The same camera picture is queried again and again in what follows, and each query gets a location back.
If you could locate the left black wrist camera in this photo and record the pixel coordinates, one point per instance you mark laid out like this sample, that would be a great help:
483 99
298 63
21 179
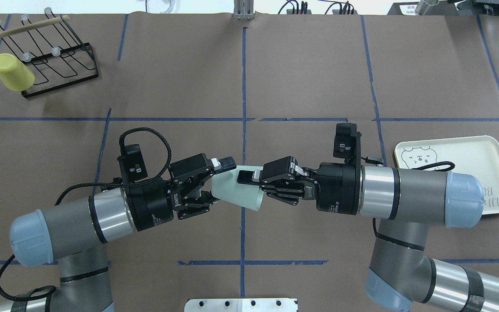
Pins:
132 165

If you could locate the black wire cup rack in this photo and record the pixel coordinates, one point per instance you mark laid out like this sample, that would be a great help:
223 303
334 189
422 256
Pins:
52 50

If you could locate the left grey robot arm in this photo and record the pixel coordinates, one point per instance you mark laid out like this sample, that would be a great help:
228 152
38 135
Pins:
74 234

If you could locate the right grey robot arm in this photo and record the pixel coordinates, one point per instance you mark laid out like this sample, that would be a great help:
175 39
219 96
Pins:
407 203

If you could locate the cream bear print tray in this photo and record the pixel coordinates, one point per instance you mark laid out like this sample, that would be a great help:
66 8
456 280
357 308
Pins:
474 155

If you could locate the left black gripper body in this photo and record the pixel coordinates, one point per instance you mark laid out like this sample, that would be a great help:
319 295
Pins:
149 207

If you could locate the metal cylinder can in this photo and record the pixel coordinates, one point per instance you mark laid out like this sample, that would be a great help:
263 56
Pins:
426 7

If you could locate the aluminium frame post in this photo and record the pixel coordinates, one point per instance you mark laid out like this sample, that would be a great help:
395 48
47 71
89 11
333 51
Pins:
243 10

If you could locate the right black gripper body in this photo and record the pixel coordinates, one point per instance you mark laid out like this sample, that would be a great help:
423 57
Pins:
335 189

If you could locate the light green plastic cup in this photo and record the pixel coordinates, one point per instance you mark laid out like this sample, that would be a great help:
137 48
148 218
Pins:
224 186

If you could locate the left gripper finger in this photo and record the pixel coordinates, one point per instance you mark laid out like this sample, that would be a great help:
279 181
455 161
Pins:
223 165

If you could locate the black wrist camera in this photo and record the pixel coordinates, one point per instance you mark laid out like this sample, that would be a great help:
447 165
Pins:
347 144
132 165

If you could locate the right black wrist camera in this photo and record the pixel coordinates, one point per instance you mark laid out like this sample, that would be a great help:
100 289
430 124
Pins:
347 144

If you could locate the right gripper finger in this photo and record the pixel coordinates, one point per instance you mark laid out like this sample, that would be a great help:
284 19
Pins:
249 177
270 192

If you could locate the yellow plastic cup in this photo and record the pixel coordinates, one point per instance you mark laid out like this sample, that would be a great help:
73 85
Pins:
15 75

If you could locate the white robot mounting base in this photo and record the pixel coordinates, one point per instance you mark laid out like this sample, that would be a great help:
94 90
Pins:
242 305

